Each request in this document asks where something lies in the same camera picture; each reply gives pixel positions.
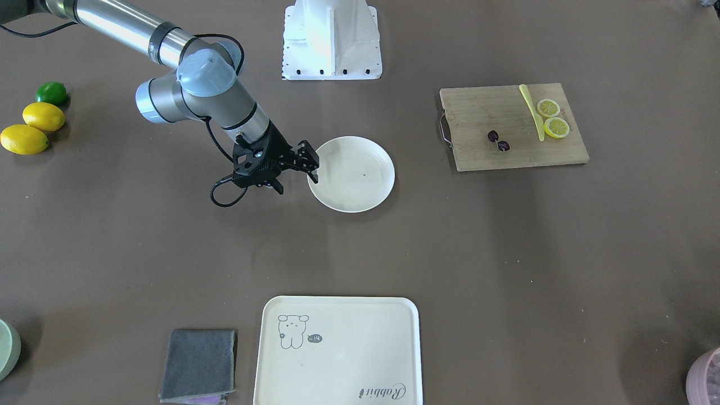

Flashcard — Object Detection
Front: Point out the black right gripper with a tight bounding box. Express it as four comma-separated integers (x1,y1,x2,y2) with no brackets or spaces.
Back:
233,123,321,195

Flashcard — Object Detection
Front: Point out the cream round plate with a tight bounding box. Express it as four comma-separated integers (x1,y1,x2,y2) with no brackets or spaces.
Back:
308,136,396,213

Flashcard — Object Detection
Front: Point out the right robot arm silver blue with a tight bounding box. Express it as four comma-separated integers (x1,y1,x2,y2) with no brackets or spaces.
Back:
2,1,321,194

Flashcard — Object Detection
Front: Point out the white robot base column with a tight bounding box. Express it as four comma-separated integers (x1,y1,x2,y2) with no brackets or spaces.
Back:
281,1,383,80

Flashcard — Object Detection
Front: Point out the cream rabbit tray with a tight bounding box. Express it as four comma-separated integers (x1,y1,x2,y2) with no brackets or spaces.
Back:
254,296,424,404

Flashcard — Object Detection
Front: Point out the wooden cutting board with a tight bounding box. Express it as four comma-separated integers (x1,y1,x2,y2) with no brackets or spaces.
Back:
439,84,590,172

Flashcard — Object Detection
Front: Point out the dark grey folded cloth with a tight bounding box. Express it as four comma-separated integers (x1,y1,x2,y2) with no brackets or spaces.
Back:
159,329,236,404

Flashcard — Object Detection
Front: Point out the green lime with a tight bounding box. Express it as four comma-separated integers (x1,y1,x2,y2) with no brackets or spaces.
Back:
34,82,69,106

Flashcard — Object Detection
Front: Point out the yellow plastic knife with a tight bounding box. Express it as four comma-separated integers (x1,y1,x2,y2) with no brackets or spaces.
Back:
519,84,545,142

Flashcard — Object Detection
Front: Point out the yellow lemon far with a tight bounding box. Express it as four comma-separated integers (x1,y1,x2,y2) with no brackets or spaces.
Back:
21,102,65,132

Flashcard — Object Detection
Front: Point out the yellow lemon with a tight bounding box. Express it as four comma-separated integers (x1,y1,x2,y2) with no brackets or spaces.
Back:
21,102,65,132
1,125,51,155

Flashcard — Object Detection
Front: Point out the lemon slice upper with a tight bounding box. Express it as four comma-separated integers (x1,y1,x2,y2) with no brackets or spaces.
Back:
537,99,561,119

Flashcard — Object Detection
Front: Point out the lemon slice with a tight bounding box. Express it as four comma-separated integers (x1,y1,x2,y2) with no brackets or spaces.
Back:
537,99,561,119
543,117,570,139

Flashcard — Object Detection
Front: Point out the lemon slice lower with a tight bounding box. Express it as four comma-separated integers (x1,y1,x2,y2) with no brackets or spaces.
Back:
543,117,570,139

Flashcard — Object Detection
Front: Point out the yellow lemon near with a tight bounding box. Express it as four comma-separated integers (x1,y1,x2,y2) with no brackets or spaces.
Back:
1,125,51,155

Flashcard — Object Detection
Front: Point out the green bowl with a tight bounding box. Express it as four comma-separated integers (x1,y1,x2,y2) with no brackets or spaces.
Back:
1,319,21,380

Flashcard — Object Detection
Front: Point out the pink bowl with ice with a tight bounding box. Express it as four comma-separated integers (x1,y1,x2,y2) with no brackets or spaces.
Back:
686,348,719,404

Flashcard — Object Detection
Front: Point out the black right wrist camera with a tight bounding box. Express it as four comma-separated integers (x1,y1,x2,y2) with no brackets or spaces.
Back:
231,149,281,188

